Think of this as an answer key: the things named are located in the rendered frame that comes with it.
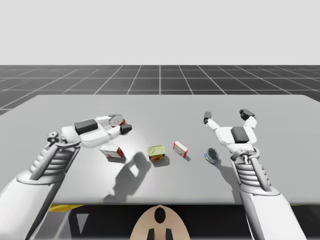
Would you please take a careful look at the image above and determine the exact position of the red and white can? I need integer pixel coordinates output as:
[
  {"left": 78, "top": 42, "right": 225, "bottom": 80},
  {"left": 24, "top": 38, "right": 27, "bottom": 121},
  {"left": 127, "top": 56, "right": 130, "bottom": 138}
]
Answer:
[{"left": 108, "top": 114, "right": 126, "bottom": 129}]

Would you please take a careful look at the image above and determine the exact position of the tan robot part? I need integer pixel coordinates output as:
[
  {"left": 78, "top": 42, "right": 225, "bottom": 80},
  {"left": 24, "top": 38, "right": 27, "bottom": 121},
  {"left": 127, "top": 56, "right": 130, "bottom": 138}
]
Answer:
[{"left": 129, "top": 204, "right": 192, "bottom": 240}]

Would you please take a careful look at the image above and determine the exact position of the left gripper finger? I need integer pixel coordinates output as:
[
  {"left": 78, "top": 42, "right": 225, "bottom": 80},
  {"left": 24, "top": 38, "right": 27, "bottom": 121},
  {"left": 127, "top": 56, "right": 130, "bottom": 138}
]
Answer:
[
  {"left": 106, "top": 123, "right": 133, "bottom": 140},
  {"left": 95, "top": 115, "right": 114, "bottom": 124}
]

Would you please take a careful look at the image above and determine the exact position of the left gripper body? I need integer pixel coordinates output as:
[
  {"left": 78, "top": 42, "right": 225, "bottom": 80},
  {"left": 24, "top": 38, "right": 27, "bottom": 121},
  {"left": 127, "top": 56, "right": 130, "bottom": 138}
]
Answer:
[{"left": 60, "top": 119, "right": 112, "bottom": 149}]

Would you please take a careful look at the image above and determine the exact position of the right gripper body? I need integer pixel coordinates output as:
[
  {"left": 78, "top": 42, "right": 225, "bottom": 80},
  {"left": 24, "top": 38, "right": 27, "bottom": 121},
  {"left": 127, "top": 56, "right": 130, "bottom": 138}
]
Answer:
[{"left": 215, "top": 125, "right": 258, "bottom": 154}]

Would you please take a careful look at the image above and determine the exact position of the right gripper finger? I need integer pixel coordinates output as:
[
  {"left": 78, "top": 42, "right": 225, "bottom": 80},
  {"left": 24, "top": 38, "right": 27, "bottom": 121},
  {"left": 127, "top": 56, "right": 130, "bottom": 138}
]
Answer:
[
  {"left": 238, "top": 108, "right": 259, "bottom": 129},
  {"left": 203, "top": 111, "right": 221, "bottom": 134}
]

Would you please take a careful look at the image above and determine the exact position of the green and blue rectangular can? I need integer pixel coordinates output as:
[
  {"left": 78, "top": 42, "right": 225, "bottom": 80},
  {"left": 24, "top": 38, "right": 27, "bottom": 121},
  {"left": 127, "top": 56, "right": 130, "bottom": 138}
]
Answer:
[{"left": 147, "top": 144, "right": 166, "bottom": 162}]

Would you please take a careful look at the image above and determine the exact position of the blue flat can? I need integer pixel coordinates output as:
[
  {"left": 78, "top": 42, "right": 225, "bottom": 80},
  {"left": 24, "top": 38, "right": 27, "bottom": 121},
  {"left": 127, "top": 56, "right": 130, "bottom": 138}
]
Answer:
[{"left": 204, "top": 147, "right": 222, "bottom": 164}]

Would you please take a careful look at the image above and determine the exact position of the red and white carton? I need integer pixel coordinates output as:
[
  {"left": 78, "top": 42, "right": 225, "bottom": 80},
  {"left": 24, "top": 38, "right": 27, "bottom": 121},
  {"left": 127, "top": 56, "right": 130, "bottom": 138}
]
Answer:
[
  {"left": 99, "top": 144, "right": 124, "bottom": 160},
  {"left": 172, "top": 140, "right": 189, "bottom": 159}
]

